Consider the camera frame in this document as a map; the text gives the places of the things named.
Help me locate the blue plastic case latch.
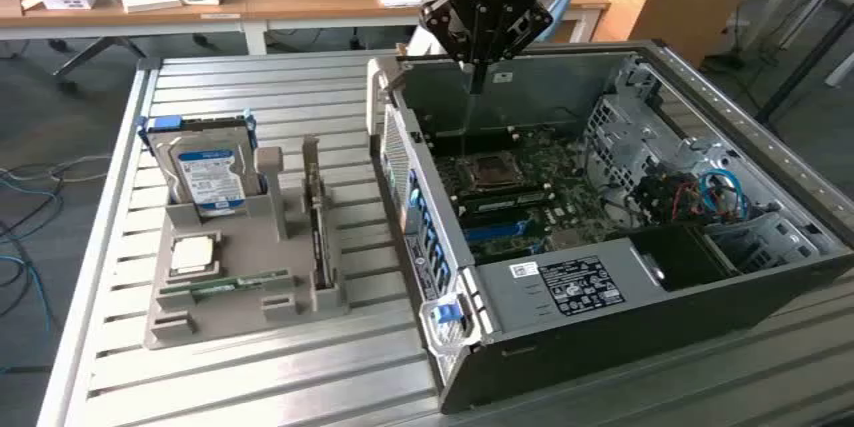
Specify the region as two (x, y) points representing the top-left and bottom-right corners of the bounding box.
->
(430, 296), (468, 324)

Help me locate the white floor cable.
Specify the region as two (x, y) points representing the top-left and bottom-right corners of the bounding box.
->
(0, 154), (112, 183)

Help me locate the black metal door frame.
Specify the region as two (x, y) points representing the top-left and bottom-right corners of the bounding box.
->
(757, 0), (854, 123)

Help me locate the open black PC case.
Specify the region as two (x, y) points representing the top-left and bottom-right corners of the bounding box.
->
(364, 38), (854, 416)

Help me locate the CPU socket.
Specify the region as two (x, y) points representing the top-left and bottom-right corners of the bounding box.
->
(466, 151), (526, 188)

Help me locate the blue data wire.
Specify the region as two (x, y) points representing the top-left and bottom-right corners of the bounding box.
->
(697, 166), (753, 223)

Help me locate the hard disk in blue caddy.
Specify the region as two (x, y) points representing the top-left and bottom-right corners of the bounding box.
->
(136, 109), (262, 218)

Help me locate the blue floor cable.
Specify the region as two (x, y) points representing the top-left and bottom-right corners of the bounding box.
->
(0, 166), (65, 373)

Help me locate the grey power supply unit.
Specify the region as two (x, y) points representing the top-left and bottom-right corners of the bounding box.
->
(474, 239), (669, 333)

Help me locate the green motherboard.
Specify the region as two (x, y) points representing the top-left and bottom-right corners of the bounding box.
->
(426, 131), (642, 266)

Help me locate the grey parts rack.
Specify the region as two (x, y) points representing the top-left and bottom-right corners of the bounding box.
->
(143, 134), (352, 351)

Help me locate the wooden office desk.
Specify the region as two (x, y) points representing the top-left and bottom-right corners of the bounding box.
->
(0, 0), (613, 56)

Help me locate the red wire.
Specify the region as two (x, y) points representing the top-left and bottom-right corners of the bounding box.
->
(673, 181), (699, 221)

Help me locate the green graphics card with fan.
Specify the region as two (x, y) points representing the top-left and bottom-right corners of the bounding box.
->
(299, 134), (342, 293)

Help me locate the blue expansion slot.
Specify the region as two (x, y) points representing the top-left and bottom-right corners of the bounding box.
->
(466, 219), (535, 243)

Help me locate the black caster leg frame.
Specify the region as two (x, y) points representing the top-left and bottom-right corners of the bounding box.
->
(51, 36), (148, 94)

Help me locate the silver CPU chip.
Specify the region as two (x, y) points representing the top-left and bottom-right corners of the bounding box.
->
(170, 236), (219, 273)

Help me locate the metal disk bay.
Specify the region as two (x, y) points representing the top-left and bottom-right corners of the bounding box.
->
(703, 211), (822, 273)

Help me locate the black power wire bundle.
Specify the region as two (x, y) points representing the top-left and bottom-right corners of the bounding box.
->
(630, 171), (702, 226)

